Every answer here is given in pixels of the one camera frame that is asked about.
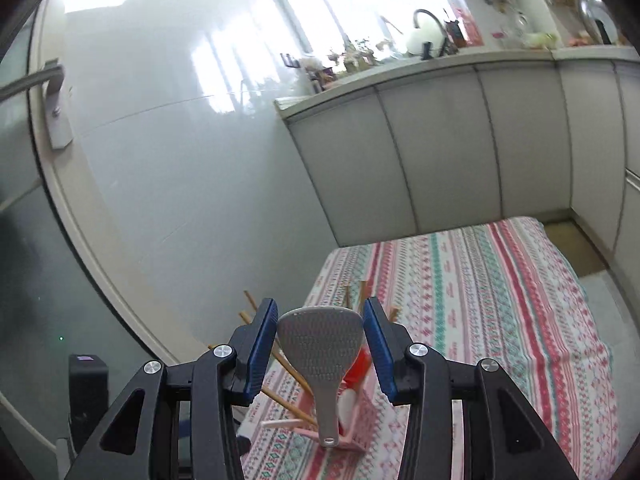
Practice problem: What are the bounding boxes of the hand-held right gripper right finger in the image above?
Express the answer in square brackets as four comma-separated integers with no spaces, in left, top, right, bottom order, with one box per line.
[362,296,578,480]

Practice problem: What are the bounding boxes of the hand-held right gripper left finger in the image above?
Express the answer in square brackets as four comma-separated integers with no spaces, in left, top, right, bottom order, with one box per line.
[64,297,279,480]

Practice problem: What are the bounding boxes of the red plastic spoon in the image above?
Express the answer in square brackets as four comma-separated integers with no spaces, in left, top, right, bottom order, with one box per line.
[340,347,373,436]

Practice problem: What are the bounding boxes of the group of wooden chopsticks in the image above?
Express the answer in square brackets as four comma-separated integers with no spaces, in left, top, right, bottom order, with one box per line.
[207,280,401,428]

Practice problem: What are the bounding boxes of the white rice paddle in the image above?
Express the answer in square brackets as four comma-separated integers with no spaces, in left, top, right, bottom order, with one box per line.
[276,306,363,448]

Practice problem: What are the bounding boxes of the white soup spoon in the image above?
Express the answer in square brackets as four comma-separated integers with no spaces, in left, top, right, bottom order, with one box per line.
[336,389,357,426]

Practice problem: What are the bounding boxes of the pink perforated utensil basket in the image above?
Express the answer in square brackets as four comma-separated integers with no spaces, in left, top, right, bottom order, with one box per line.
[292,387,371,453]

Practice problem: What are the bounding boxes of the striped patterned tablecloth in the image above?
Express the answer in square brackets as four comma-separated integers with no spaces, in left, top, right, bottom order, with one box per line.
[240,216,621,480]

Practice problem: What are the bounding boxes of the white kitchen cabinets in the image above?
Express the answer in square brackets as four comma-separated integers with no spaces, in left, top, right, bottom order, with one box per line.
[275,45,640,281]

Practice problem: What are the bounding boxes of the brown floor mat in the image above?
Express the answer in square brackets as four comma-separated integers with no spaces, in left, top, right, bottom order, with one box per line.
[542,220,608,276]

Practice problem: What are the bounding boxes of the row of small potted plants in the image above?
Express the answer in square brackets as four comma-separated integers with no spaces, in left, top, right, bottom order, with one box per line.
[325,35,396,73]

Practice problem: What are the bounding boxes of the white kitchen countertop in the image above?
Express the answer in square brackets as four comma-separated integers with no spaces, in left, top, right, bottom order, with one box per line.
[274,42,640,121]

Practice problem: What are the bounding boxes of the white kettle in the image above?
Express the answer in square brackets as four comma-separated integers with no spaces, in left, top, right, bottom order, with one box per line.
[404,26,436,57]

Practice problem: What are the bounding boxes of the dark knife block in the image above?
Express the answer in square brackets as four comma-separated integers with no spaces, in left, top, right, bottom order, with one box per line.
[444,10,466,48]

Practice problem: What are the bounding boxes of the red packet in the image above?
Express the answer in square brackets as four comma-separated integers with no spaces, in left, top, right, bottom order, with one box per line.
[457,7,485,46]

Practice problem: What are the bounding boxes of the metal sink faucet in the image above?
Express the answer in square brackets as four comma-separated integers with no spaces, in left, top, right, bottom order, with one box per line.
[412,8,458,58]

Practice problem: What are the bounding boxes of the pale green vegetables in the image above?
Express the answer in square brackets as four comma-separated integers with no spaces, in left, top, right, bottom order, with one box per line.
[520,31,561,51]

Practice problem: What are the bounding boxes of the kitchen window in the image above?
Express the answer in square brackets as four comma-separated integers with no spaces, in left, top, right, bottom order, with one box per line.
[265,0,481,61]

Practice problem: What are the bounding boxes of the glass jar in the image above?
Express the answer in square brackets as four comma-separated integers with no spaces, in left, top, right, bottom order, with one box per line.
[510,12,532,41]

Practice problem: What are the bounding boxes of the round metal lid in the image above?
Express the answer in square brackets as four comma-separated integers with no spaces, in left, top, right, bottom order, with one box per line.
[577,0,621,46]

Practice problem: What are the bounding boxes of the metal door handle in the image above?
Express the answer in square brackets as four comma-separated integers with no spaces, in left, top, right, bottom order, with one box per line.
[0,60,76,151]

